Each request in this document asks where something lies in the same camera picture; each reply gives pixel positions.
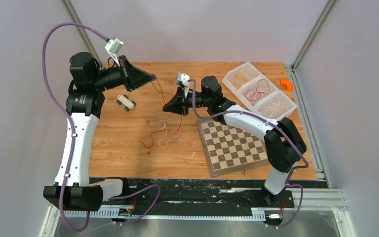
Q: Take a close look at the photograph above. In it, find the orange curved plastic piece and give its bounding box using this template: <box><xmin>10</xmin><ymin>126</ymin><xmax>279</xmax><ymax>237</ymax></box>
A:
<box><xmin>280</xmin><ymin>79</ymin><xmax>294</xmax><ymax>91</ymax></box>

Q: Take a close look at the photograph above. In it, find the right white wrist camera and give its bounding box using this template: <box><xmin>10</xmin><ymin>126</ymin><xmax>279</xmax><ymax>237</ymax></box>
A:
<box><xmin>175</xmin><ymin>72</ymin><xmax>190</xmax><ymax>97</ymax></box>

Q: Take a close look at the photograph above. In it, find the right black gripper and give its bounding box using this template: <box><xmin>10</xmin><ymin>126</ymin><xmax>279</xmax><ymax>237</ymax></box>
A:
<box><xmin>163</xmin><ymin>87</ymin><xmax>211</xmax><ymax>117</ymax></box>

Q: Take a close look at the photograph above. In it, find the white three-compartment tray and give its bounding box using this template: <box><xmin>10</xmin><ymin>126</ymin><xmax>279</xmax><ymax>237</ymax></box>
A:
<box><xmin>222</xmin><ymin>62</ymin><xmax>297</xmax><ymax>120</ymax></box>

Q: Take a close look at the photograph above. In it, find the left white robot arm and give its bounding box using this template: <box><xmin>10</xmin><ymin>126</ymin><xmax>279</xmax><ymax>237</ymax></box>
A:
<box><xmin>43</xmin><ymin>52</ymin><xmax>156</xmax><ymax>212</ymax></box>

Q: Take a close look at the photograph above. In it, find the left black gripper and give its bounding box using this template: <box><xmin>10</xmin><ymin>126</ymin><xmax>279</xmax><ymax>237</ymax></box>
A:
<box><xmin>92</xmin><ymin>55</ymin><xmax>155</xmax><ymax>92</ymax></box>

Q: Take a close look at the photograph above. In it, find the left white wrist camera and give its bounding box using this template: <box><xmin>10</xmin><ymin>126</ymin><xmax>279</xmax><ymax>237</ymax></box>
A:
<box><xmin>105</xmin><ymin>39</ymin><xmax>124</xmax><ymax>62</ymax></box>

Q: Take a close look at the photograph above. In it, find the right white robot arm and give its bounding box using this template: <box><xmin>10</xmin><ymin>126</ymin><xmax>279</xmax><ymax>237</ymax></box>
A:
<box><xmin>162</xmin><ymin>73</ymin><xmax>309</xmax><ymax>206</ymax></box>

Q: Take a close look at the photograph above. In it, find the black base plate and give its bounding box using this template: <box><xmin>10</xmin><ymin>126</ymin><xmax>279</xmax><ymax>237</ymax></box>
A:
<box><xmin>115</xmin><ymin>178</ymin><xmax>295</xmax><ymax>215</ymax></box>

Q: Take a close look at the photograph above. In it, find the slotted cable duct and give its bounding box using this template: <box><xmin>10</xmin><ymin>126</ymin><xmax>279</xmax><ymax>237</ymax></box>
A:
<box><xmin>60</xmin><ymin>206</ymin><xmax>266</xmax><ymax>222</ymax></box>

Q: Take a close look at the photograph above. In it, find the white blue toy car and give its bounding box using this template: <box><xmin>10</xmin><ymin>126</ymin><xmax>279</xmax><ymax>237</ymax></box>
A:
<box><xmin>116</xmin><ymin>94</ymin><xmax>136</xmax><ymax>111</ymax></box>

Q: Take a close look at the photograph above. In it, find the wooden chessboard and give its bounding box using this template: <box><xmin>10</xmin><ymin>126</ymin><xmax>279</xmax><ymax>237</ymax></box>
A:
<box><xmin>197</xmin><ymin>119</ymin><xmax>269</xmax><ymax>177</ymax></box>

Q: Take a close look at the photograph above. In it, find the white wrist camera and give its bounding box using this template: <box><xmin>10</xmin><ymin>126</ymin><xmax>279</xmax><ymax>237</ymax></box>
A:
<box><xmin>175</xmin><ymin>72</ymin><xmax>190</xmax><ymax>97</ymax></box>
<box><xmin>105</xmin><ymin>39</ymin><xmax>124</xmax><ymax>62</ymax></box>

